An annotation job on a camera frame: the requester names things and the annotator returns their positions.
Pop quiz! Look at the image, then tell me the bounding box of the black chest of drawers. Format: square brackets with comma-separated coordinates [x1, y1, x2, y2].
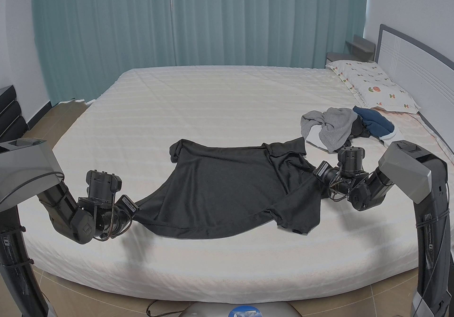
[0, 85, 28, 142]

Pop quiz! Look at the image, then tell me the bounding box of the black cable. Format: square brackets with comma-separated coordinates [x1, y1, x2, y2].
[146, 300, 185, 317]
[0, 171, 65, 203]

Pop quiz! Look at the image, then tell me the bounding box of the grey bedside table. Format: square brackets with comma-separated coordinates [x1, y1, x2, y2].
[326, 35, 376, 69]

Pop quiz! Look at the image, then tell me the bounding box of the white printed pillow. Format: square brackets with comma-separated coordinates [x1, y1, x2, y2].
[326, 60, 422, 112]

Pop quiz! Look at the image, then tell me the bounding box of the blue-green curtain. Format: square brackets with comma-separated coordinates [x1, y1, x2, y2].
[170, 0, 367, 69]
[32, 0, 176, 105]

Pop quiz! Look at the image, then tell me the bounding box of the black T-shirt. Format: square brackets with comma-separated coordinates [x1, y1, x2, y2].
[133, 136, 328, 239]

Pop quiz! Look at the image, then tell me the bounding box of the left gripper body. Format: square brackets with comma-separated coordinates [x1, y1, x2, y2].
[100, 194, 140, 238]

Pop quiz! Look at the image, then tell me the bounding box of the bed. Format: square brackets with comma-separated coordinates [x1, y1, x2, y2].
[14, 24, 454, 302]

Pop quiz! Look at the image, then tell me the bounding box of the pile of clothes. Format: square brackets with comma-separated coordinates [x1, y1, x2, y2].
[301, 106, 396, 153]

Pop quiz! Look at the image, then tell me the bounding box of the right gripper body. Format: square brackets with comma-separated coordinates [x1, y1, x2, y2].
[315, 161, 350, 195]

